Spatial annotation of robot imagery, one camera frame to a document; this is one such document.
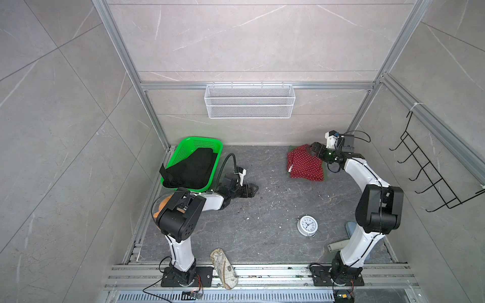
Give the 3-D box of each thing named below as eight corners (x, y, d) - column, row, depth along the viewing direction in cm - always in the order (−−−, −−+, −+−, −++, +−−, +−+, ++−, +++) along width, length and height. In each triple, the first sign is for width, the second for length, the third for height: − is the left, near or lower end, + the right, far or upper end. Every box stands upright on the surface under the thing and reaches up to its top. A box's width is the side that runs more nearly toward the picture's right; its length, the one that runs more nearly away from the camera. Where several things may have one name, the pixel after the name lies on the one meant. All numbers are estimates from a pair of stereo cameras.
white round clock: (298, 236, 86) (301, 233, 82) (295, 218, 91) (297, 214, 88) (317, 236, 86) (320, 233, 82) (313, 218, 91) (315, 214, 88)
